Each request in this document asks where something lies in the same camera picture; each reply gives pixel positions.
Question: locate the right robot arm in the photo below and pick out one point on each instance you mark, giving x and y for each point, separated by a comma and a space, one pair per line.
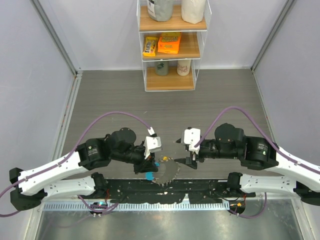
296, 176

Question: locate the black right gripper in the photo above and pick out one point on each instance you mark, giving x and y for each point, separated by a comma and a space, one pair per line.
191, 161

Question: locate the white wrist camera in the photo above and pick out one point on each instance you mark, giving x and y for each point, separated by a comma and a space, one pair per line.
152, 143
190, 138

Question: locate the grey bag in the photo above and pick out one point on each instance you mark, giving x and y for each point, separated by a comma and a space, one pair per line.
160, 10

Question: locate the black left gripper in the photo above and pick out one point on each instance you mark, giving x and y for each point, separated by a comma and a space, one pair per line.
146, 165

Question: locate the yellow candy box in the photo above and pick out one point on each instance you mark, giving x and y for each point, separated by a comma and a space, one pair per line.
150, 46

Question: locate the white bag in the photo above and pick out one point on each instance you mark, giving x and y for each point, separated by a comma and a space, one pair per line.
192, 11

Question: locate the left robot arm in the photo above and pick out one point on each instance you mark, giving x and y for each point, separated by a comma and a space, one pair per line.
94, 153

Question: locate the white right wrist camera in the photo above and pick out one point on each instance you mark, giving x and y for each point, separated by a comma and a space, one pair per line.
190, 138

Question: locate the yellow key tag with keys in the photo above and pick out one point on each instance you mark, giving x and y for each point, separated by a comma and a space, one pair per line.
166, 158

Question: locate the orange candy box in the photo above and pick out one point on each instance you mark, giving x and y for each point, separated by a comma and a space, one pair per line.
169, 42

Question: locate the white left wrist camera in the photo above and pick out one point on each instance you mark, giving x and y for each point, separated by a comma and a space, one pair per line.
152, 143

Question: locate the grey-green cup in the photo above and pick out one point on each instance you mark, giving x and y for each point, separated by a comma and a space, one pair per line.
161, 68

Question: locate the white cup pink print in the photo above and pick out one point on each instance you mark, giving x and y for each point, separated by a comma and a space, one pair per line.
183, 67

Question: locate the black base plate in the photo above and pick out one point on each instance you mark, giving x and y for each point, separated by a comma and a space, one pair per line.
140, 191

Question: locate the white wire wooden shelf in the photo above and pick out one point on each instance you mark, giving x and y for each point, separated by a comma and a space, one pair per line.
192, 46

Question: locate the white slotted cable duct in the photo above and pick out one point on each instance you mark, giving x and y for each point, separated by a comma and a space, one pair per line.
126, 207

